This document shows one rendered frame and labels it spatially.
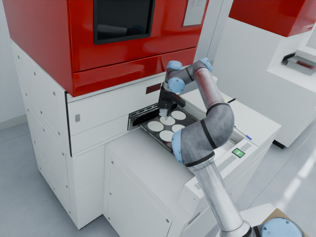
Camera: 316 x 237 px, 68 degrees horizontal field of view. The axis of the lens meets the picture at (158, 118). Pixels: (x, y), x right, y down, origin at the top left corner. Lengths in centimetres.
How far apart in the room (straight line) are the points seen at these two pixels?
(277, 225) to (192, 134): 41
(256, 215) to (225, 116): 64
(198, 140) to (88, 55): 54
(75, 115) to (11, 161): 148
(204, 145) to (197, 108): 80
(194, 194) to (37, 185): 156
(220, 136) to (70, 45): 62
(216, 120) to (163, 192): 54
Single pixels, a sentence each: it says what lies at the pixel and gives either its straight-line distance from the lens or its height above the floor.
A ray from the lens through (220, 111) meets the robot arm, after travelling 85.
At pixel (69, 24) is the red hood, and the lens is 93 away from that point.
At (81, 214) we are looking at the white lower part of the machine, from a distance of 180.
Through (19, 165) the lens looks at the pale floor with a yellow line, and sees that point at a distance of 251.
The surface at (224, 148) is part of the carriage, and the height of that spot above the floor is 88.
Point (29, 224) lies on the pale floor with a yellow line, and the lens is 213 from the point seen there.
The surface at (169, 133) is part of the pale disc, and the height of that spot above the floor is 90.
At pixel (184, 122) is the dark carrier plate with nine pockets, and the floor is 90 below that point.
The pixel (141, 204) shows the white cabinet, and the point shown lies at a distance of 137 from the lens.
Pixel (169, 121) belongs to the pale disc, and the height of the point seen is 90.
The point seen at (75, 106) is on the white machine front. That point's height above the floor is 114.
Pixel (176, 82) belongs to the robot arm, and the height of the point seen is 129.
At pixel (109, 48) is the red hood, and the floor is 142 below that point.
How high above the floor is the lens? 179
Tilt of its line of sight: 36 degrees down
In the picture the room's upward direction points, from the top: 11 degrees clockwise
